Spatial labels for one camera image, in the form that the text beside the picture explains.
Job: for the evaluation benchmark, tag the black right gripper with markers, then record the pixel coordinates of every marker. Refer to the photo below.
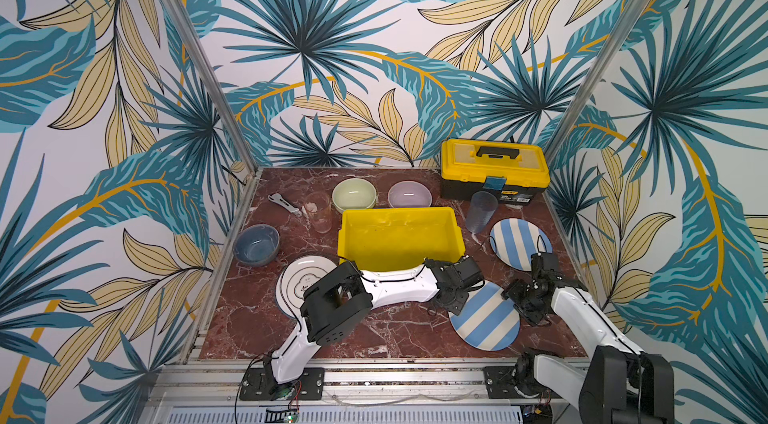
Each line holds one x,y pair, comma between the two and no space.
527,295

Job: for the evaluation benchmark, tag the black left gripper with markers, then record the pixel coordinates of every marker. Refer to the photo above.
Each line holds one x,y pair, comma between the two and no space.
450,295

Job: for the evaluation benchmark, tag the blue striped plate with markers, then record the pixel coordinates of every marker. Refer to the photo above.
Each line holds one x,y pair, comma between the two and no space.
515,240
488,322

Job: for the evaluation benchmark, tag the yellow plastic bin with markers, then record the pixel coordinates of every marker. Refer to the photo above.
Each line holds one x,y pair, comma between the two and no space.
392,239

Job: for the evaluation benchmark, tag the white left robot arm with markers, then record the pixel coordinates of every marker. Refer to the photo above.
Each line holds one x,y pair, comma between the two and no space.
334,305

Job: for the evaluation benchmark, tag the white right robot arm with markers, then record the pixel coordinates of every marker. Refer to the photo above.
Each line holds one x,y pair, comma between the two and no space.
623,383

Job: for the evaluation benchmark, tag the blue textured plastic cup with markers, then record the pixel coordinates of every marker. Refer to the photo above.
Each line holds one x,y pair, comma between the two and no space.
483,205

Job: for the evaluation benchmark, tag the lilac bowl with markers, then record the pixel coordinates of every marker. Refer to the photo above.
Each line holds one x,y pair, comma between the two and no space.
409,194

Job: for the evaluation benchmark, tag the yellow black plastic toolbox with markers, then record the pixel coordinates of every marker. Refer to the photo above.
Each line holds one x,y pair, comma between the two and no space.
514,173

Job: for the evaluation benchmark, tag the pale green bowl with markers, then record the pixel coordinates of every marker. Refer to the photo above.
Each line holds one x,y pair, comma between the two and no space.
354,193

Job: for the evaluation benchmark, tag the white plate green rings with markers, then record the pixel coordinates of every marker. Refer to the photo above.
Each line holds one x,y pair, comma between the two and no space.
297,280

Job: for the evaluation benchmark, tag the clear drinking glass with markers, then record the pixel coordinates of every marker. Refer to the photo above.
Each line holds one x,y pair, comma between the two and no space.
318,208

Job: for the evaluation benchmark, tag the metal wrench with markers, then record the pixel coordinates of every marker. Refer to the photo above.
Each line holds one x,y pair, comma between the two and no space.
279,200

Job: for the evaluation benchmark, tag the dark blue bowl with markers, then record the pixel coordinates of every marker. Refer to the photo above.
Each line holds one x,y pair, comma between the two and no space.
257,245

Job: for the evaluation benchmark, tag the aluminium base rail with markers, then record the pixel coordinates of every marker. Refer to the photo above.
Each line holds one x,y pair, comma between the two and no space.
439,390

